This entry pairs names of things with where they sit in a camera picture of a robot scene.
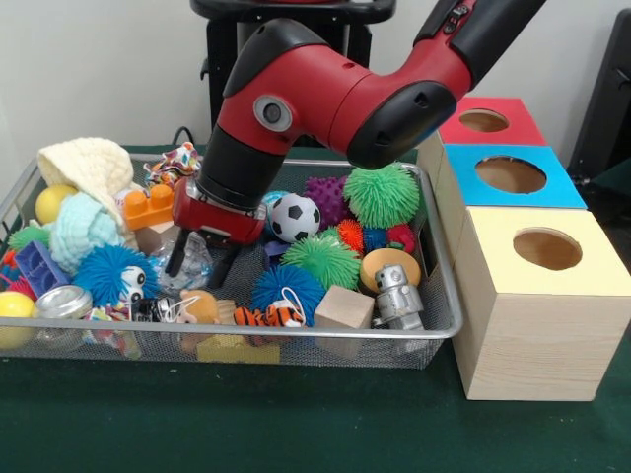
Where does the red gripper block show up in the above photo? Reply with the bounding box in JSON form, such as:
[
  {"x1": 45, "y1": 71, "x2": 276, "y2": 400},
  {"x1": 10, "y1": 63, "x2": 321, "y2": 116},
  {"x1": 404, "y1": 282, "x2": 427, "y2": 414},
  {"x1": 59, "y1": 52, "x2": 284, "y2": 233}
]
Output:
[{"x1": 165, "y1": 177, "x2": 270, "y2": 291}]

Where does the clear plastic packet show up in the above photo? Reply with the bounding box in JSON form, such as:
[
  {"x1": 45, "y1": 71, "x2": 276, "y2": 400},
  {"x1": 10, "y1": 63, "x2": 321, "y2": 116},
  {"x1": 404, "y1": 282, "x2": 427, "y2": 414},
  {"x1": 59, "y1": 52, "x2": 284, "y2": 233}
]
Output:
[{"x1": 158, "y1": 232, "x2": 216, "y2": 299}]

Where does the small wooden block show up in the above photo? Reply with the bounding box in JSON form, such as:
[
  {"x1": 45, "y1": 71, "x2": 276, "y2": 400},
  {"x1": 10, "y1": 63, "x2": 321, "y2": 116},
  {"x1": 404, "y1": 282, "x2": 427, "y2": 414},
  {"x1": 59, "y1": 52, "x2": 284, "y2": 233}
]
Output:
[
  {"x1": 136, "y1": 225, "x2": 180, "y2": 257},
  {"x1": 314, "y1": 286, "x2": 376, "y2": 331}
]

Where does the light teal knitted cloth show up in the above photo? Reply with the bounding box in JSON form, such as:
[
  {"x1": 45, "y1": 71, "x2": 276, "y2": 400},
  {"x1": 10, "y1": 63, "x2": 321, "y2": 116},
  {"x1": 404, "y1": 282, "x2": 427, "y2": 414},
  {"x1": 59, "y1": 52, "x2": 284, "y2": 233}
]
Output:
[{"x1": 49, "y1": 192, "x2": 125, "y2": 275}]

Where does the cream knitted cloth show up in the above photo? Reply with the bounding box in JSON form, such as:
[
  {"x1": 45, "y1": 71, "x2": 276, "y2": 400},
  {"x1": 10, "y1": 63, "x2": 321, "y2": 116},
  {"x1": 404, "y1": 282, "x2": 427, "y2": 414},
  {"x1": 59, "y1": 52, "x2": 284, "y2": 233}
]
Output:
[{"x1": 37, "y1": 138, "x2": 137, "y2": 247}]

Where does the shallow clear mesh bin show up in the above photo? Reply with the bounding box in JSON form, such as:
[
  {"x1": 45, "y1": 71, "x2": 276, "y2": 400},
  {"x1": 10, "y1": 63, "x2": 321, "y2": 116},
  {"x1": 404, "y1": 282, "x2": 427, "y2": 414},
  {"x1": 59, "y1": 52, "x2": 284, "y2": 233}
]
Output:
[{"x1": 0, "y1": 155, "x2": 462, "y2": 369}]

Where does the wooden box with three holes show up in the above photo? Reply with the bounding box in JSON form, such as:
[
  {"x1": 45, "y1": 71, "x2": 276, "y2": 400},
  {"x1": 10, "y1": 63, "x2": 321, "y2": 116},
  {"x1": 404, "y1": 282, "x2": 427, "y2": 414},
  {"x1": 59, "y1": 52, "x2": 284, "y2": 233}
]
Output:
[{"x1": 414, "y1": 96, "x2": 631, "y2": 402}]

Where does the purple toy block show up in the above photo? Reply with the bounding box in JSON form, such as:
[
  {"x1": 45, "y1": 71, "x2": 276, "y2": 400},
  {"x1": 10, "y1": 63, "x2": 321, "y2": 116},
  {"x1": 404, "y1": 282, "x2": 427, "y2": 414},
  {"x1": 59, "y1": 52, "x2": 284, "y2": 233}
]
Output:
[{"x1": 262, "y1": 241, "x2": 292, "y2": 269}]

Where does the orange toy building block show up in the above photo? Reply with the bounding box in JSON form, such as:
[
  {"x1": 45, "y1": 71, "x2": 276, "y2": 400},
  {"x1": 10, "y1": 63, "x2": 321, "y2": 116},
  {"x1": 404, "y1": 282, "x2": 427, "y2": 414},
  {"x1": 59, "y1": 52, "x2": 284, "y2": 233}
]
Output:
[{"x1": 122, "y1": 184, "x2": 177, "y2": 233}]

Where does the blue spiky ball with eyes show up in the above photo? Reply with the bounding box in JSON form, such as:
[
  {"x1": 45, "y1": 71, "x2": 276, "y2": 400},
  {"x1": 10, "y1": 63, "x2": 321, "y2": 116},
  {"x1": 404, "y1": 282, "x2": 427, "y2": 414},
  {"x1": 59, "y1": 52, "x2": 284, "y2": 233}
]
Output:
[{"x1": 73, "y1": 244, "x2": 159, "y2": 308}]

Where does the black and white soccer ball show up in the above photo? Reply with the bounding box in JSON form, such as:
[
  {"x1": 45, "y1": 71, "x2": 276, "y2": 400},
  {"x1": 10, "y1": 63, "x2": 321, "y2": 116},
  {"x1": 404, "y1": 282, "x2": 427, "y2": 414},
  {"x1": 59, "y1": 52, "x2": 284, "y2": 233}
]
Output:
[{"x1": 268, "y1": 193, "x2": 322, "y2": 244}]

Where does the green spiky ball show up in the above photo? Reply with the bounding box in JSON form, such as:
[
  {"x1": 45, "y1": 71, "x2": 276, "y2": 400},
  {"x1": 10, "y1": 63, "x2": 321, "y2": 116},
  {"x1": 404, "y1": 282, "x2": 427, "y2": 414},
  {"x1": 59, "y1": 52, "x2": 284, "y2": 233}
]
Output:
[{"x1": 281, "y1": 234, "x2": 362, "y2": 292}]

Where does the purple spiky ball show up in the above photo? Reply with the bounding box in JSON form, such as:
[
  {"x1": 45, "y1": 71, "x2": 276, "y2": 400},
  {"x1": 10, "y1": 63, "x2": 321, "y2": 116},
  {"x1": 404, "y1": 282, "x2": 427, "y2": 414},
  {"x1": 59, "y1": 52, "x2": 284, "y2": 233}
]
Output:
[{"x1": 303, "y1": 176, "x2": 351, "y2": 230}]

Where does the silver metal can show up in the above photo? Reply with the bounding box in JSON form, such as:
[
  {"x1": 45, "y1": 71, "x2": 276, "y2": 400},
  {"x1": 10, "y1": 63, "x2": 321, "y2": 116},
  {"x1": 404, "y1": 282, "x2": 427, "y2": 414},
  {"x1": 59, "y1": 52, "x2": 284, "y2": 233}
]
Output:
[{"x1": 35, "y1": 286, "x2": 93, "y2": 322}]

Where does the yellow smiley face ball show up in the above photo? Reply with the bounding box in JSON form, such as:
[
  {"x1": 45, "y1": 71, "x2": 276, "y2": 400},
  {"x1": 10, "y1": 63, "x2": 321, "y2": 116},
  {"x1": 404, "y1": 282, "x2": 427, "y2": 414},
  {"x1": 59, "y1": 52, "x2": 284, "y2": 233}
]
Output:
[{"x1": 35, "y1": 184, "x2": 80, "y2": 225}]

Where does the toy hamburger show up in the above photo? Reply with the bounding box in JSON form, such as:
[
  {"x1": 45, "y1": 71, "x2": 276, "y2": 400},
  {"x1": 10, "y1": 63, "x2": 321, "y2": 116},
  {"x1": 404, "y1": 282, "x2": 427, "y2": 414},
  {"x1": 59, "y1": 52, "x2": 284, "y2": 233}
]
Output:
[{"x1": 359, "y1": 247, "x2": 422, "y2": 295}]

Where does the dark green table cloth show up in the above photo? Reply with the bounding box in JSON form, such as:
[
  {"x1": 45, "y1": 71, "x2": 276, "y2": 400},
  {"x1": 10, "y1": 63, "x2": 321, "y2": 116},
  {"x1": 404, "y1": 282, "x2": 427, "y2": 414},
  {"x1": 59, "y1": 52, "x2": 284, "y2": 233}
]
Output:
[{"x1": 0, "y1": 145, "x2": 631, "y2": 473}]

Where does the green furry ball with eyes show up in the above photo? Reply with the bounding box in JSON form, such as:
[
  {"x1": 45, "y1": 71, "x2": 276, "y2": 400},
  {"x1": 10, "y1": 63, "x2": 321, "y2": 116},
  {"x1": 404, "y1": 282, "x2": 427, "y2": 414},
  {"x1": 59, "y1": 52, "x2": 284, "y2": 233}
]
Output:
[{"x1": 342, "y1": 163, "x2": 421, "y2": 230}]

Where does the plain yellow ball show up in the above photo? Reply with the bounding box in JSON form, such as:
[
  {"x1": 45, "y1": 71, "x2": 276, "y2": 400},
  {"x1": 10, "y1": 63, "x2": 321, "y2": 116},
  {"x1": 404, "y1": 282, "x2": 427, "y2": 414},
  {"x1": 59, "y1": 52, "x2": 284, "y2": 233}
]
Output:
[{"x1": 0, "y1": 291, "x2": 35, "y2": 348}]

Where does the silver toy robot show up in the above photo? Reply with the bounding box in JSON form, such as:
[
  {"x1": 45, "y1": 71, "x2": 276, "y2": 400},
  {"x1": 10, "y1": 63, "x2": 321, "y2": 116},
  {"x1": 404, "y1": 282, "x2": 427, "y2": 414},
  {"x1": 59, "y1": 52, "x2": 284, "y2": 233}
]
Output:
[{"x1": 373, "y1": 264, "x2": 427, "y2": 332}]

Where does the black chair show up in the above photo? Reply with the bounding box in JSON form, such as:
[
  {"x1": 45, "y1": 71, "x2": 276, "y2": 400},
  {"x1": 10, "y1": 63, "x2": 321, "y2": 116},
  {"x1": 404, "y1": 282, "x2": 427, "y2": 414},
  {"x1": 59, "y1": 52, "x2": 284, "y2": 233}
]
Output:
[{"x1": 570, "y1": 8, "x2": 631, "y2": 198}]

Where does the black cable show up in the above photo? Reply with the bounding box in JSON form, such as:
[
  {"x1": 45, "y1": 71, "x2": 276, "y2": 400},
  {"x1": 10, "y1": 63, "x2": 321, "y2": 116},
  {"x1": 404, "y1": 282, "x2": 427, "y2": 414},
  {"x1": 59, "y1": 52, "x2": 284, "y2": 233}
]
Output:
[{"x1": 173, "y1": 125, "x2": 198, "y2": 149}]

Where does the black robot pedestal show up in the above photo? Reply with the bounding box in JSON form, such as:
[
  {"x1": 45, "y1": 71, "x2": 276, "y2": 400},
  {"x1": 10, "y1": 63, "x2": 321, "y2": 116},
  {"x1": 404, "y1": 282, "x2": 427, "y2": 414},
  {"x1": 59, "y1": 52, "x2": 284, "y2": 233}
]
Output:
[{"x1": 190, "y1": 0, "x2": 397, "y2": 149}]

